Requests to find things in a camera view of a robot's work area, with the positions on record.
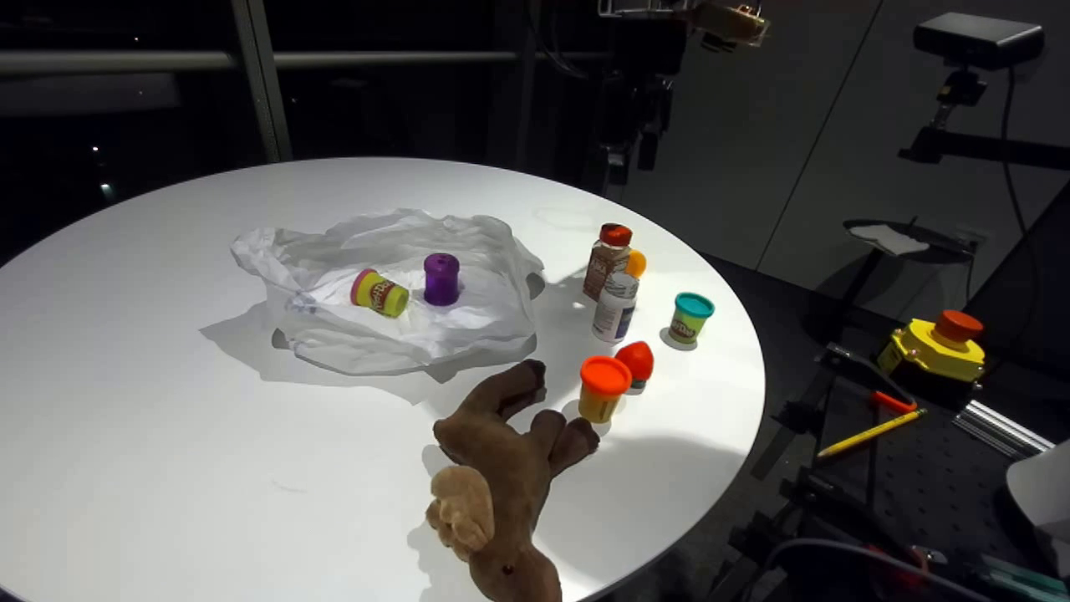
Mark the yellow emergency stop button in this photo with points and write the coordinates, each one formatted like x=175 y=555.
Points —
x=942 y=347

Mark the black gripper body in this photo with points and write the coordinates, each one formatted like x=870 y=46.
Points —
x=641 y=87

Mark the yellow pencil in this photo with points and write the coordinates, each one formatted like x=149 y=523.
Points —
x=870 y=437

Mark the brown bottle orange cap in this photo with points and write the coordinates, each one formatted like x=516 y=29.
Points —
x=605 y=257

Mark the play-doh can teal lid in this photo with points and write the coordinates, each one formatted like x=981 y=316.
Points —
x=691 y=316

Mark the white plastic bag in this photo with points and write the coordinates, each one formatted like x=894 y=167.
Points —
x=307 y=294

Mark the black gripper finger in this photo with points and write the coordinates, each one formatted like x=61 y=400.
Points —
x=615 y=151
x=646 y=148

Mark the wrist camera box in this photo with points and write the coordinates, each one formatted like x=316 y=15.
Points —
x=729 y=24

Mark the black camera on stand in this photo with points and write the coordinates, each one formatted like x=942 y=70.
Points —
x=971 y=46

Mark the purple play-doh can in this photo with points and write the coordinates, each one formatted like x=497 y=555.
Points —
x=441 y=279

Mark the yellow play-doh can orange lid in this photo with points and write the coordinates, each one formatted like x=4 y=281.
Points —
x=636 y=262

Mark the brown plush toy dog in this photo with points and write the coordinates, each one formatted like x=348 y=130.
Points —
x=497 y=482

